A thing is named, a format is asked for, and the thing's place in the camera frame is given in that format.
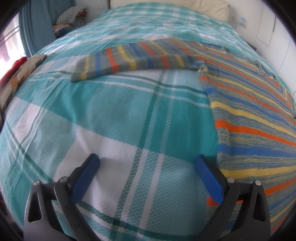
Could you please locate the cream padded headboard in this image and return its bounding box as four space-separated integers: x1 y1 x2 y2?
110 0 230 23

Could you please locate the red cloth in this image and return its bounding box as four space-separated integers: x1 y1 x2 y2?
1 57 27 89

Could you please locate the dark bedside table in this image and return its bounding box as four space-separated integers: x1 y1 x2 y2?
246 42 257 52

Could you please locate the white wardrobe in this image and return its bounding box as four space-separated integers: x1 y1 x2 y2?
255 3 295 85

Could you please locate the blue curtain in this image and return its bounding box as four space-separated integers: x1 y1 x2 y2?
18 0 76 57

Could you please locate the checkered cushion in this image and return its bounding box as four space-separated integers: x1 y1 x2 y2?
1 54 47 114

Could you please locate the wall socket with blue sticker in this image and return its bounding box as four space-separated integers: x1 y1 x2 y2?
233 16 247 28

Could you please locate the teal plaid bedspread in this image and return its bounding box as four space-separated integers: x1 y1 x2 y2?
0 2 295 241

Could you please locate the pile of clothes on stand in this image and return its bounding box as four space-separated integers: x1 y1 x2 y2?
53 5 87 39

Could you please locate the striped knit sweater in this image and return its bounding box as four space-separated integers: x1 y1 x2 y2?
71 38 295 231

